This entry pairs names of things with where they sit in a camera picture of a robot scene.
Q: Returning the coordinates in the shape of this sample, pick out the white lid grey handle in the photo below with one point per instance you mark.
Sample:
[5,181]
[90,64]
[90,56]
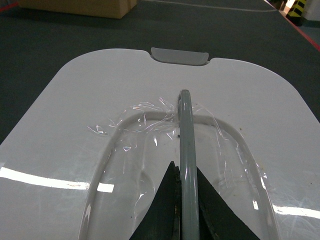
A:
[87,159]

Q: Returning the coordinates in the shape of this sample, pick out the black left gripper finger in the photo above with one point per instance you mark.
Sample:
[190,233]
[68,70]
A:
[162,220]

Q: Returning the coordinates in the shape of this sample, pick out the black table mat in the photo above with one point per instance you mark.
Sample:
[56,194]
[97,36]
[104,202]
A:
[35,44]

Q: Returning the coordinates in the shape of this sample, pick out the cardboard box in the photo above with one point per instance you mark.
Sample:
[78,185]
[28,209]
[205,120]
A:
[114,9]

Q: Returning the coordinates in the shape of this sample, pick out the yellow black striped post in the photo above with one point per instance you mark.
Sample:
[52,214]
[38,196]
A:
[295,13]

